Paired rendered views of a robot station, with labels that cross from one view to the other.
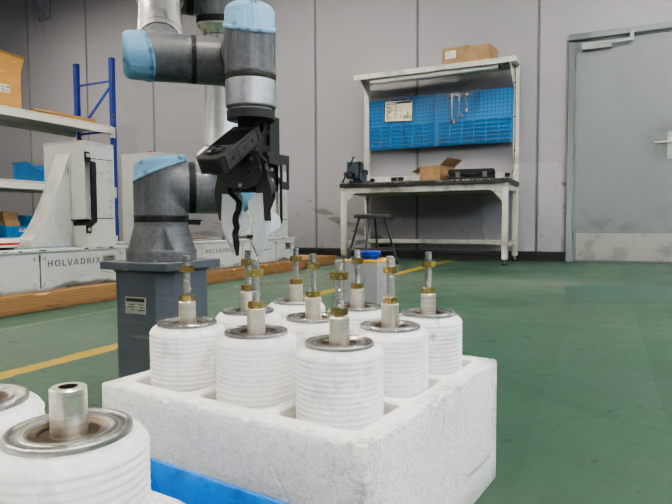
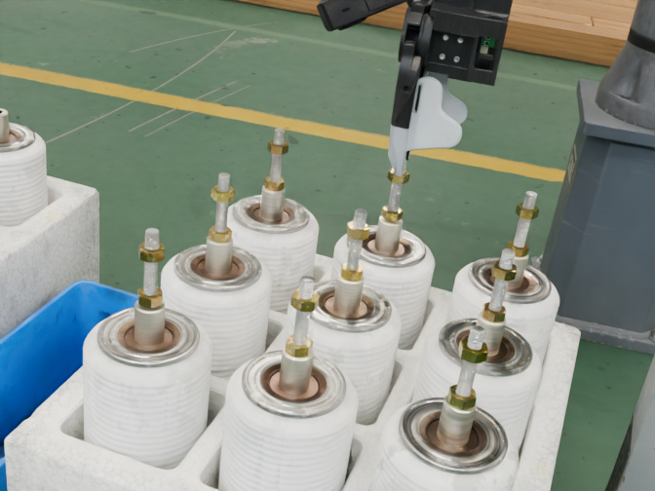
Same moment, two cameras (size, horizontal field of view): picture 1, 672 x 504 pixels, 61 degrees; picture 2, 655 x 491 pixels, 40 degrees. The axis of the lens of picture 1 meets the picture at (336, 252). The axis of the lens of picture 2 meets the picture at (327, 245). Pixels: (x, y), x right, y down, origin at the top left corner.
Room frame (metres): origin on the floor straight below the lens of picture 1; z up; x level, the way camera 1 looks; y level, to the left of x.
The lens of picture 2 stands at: (0.57, -0.57, 0.65)
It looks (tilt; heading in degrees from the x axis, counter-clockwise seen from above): 29 degrees down; 73
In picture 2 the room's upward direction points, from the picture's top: 8 degrees clockwise
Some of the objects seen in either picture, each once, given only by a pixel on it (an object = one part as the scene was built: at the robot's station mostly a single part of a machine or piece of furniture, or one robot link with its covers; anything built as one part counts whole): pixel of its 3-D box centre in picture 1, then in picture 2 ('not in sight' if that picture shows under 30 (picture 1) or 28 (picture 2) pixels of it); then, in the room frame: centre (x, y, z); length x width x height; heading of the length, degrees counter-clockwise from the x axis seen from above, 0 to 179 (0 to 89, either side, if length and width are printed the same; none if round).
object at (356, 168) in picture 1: (355, 171); not in sight; (5.52, -0.20, 0.87); 0.41 x 0.17 x 0.25; 155
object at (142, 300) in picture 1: (163, 326); (622, 215); (1.27, 0.39, 0.15); 0.19 x 0.19 x 0.30; 65
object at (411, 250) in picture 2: (248, 311); (386, 246); (0.84, 0.13, 0.25); 0.08 x 0.08 x 0.01
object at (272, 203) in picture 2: (187, 313); (272, 203); (0.74, 0.19, 0.26); 0.02 x 0.02 x 0.03
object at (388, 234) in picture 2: (248, 302); (388, 235); (0.84, 0.13, 0.26); 0.02 x 0.02 x 0.03
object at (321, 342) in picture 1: (339, 343); (148, 336); (0.61, 0.00, 0.25); 0.08 x 0.08 x 0.01
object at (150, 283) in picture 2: (339, 294); (150, 276); (0.61, 0.00, 0.30); 0.01 x 0.01 x 0.08
